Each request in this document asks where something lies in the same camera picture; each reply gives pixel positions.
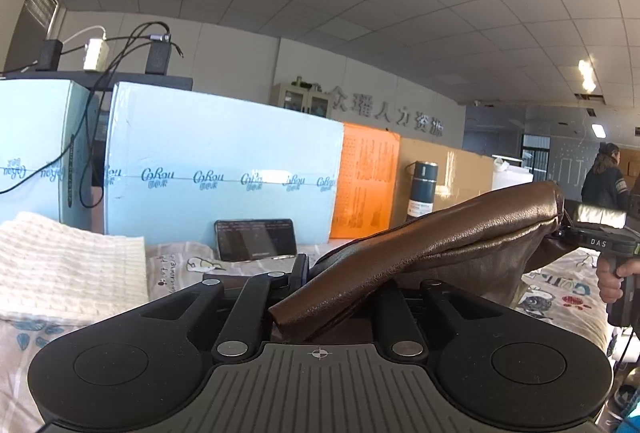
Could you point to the dark blue thermos bottle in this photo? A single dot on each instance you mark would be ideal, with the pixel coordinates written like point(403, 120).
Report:
point(422, 190)

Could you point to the orange cardboard box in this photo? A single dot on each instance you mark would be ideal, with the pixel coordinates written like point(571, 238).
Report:
point(366, 182)

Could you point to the brown cardboard box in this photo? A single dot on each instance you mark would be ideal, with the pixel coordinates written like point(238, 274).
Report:
point(461, 175)

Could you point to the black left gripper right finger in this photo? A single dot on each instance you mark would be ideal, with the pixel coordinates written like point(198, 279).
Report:
point(395, 332)

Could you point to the white knitted cloth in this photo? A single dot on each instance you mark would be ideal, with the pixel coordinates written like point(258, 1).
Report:
point(63, 274)

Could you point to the light blue cardboard box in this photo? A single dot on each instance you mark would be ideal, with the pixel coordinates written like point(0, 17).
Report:
point(177, 162)

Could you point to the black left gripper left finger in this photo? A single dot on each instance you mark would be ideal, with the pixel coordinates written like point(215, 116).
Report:
point(248, 324)

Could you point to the white power strip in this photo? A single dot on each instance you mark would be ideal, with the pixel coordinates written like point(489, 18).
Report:
point(96, 53)

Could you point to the black smartphone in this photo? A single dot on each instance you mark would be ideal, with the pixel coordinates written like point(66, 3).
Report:
point(240, 240)

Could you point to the person in dark jacket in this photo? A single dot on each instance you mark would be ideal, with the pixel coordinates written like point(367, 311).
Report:
point(605, 186)

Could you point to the black power adapter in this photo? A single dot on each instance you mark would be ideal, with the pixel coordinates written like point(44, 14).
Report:
point(159, 54)

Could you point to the white tote bag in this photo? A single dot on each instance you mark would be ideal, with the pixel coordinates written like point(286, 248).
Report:
point(505, 173)

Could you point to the brown leather jacket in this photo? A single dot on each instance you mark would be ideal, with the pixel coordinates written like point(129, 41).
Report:
point(483, 246)

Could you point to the operator right hand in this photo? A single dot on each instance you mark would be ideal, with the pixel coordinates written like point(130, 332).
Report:
point(610, 279)

